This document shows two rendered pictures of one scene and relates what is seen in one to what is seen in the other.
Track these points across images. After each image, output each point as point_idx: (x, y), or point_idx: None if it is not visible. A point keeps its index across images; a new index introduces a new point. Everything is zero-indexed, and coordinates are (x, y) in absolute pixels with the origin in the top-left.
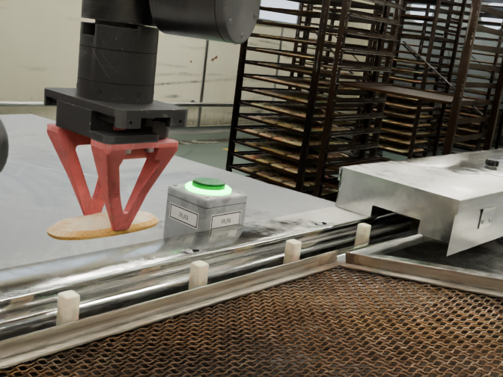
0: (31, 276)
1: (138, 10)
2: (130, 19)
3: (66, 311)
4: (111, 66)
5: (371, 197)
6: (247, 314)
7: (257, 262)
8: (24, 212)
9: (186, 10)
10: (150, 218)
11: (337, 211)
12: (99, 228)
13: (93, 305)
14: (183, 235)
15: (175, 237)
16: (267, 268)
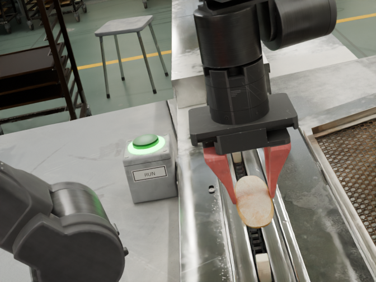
0: (205, 271)
1: (261, 43)
2: (261, 52)
3: (269, 268)
4: (260, 90)
5: (203, 89)
6: (370, 189)
7: (233, 169)
8: (0, 258)
9: (309, 29)
10: (259, 178)
11: (187, 110)
12: (269, 202)
13: (252, 256)
14: (179, 184)
15: (181, 189)
16: (320, 162)
